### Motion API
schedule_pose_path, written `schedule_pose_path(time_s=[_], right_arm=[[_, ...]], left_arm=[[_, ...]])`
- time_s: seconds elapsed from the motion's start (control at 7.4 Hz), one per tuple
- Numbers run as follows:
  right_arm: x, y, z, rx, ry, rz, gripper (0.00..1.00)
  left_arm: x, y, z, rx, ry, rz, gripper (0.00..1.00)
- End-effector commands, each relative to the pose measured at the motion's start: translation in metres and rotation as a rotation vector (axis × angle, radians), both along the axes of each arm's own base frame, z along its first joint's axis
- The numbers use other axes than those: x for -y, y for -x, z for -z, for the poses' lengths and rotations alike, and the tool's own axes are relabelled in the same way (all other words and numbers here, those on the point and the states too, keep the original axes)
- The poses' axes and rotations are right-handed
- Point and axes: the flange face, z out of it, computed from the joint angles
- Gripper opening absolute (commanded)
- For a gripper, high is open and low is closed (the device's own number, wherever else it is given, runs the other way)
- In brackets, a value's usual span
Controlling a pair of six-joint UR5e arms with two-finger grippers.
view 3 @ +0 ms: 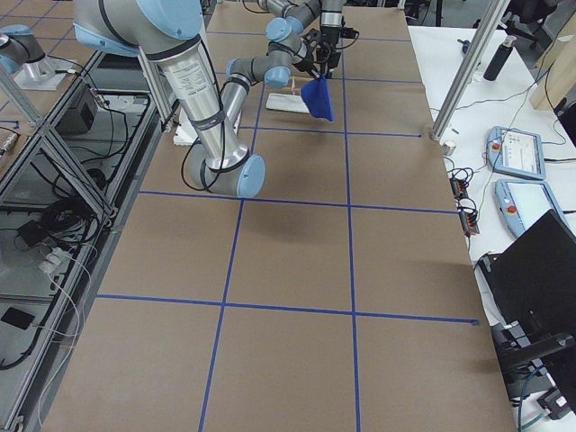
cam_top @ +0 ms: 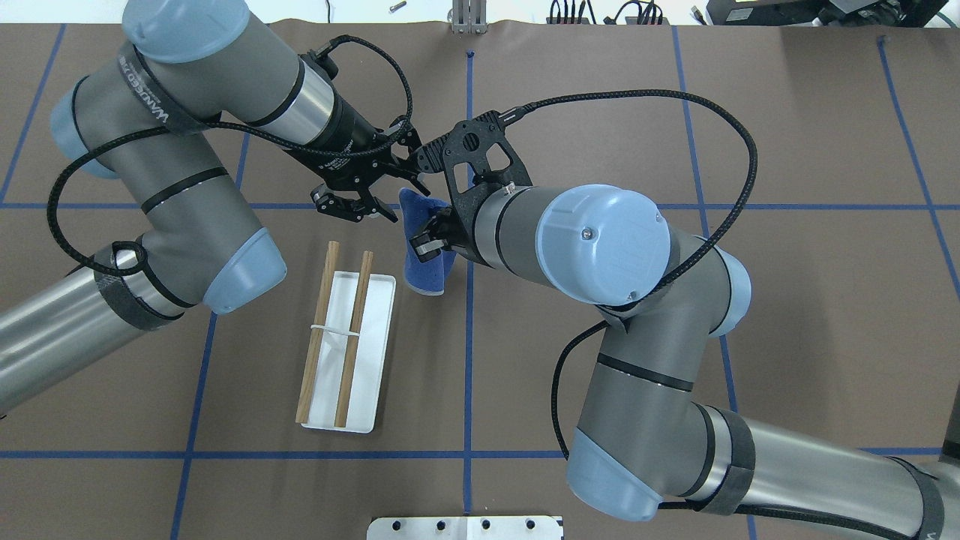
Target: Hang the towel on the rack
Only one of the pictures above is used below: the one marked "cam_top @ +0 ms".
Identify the wooden towel rack white base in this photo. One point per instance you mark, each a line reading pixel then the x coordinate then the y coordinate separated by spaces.
pixel 346 354

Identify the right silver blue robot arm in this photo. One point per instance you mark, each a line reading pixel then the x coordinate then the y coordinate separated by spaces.
pixel 640 437

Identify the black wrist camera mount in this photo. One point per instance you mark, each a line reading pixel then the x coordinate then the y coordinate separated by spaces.
pixel 480 143

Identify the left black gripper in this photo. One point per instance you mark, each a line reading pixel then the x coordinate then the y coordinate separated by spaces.
pixel 351 139

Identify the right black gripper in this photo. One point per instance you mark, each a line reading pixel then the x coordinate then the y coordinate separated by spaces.
pixel 459 234

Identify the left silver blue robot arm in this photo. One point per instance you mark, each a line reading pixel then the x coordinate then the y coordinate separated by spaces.
pixel 184 68

